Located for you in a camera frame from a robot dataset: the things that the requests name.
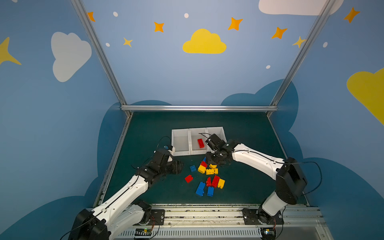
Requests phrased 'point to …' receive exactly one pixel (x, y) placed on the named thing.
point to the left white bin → (180, 141)
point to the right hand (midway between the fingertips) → (209, 160)
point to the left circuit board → (141, 233)
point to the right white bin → (219, 131)
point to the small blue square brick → (192, 168)
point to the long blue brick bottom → (200, 189)
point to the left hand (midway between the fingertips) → (179, 163)
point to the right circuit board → (268, 233)
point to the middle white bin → (197, 141)
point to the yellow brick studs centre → (209, 171)
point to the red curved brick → (208, 182)
